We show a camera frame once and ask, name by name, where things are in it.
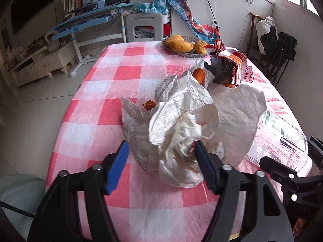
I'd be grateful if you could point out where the yellow mango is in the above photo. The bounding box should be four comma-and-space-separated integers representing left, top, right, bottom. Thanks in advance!
164, 34, 184, 47
193, 40, 207, 55
169, 41, 193, 53

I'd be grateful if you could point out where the glass fruit plate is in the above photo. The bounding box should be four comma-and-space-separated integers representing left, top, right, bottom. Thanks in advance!
161, 35, 207, 58

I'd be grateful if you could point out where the wooden chair with clothes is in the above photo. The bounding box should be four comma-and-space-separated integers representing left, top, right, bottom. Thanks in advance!
245, 12, 278, 68

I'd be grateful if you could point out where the white wall cabinet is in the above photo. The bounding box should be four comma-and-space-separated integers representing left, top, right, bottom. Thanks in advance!
187, 0, 274, 52

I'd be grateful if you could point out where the blue kids study desk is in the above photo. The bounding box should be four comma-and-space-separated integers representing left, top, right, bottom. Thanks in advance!
46, 0, 133, 77

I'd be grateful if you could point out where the cream tv cabinet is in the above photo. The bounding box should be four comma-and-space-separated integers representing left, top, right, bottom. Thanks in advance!
9, 42, 76, 88

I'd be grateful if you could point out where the yellow mango back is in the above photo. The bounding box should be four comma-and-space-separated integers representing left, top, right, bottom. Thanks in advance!
164, 34, 184, 47

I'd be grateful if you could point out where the yellow mango front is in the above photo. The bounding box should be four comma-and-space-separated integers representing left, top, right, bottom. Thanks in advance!
169, 41, 193, 53

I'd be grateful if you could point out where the pink kettlebell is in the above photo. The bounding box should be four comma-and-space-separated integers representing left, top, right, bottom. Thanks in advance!
44, 30, 60, 52

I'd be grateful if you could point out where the white plastic stool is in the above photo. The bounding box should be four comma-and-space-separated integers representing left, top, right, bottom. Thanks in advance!
125, 13, 164, 43

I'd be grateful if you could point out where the red white snack bag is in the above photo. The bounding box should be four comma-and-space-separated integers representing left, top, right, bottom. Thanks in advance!
204, 39, 254, 89

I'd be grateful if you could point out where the pink checkered tablecloth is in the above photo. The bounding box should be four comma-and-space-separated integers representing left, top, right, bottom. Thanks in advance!
47, 42, 312, 241

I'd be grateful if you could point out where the yellow mango right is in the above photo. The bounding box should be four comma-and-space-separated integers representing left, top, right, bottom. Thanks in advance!
193, 40, 207, 55

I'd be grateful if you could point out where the light blue plastic bag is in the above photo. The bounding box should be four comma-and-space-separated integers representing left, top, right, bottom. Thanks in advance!
132, 0, 170, 15

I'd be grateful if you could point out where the large white crumpled paper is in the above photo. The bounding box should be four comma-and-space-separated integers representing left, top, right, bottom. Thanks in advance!
121, 72, 267, 172

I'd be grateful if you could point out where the colourful hanging bag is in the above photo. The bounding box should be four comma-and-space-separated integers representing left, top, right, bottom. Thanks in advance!
167, 0, 221, 44

